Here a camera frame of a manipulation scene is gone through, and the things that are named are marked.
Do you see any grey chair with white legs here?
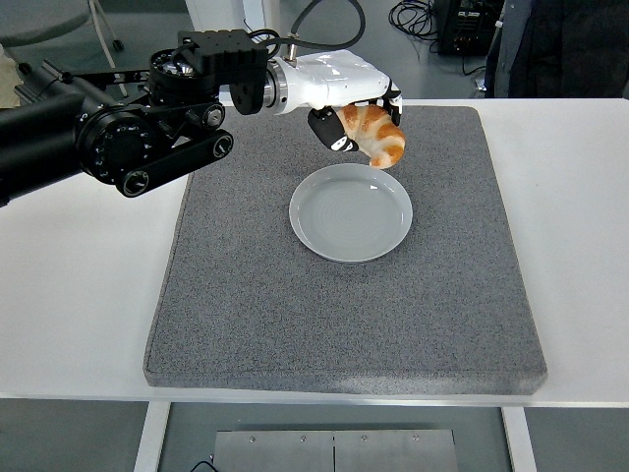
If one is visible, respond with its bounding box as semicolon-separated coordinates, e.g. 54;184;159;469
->
0;0;130;97

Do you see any grey round plate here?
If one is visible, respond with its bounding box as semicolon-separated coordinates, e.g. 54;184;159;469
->
288;163;413;264

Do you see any white cabinet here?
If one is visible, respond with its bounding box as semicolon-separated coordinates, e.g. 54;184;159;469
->
185;0;281;35

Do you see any grey metal plate with screws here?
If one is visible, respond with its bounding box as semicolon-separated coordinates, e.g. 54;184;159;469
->
212;428;460;472

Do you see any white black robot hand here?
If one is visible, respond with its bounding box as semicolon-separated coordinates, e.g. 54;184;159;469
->
280;48;405;153

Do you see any white table column with foot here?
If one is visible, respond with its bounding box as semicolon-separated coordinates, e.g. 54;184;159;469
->
240;0;276;38

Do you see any orange croissant bread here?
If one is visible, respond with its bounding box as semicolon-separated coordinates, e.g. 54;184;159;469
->
335;102;407;171

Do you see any thin black floor cable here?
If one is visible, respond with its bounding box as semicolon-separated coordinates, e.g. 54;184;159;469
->
427;38;487;79

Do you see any person in dark clothing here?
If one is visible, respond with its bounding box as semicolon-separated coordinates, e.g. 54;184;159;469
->
484;0;629;99

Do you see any coiled black floor cable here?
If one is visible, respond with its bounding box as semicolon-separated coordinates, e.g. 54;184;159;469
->
386;0;441;40

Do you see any white table leg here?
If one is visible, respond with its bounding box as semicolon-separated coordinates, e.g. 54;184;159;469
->
133;401;172;472
500;406;538;472

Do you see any black equipment box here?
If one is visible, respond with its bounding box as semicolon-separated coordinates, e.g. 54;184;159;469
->
431;0;505;56

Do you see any grey speckled mat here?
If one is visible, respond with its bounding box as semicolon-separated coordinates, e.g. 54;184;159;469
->
142;105;548;396

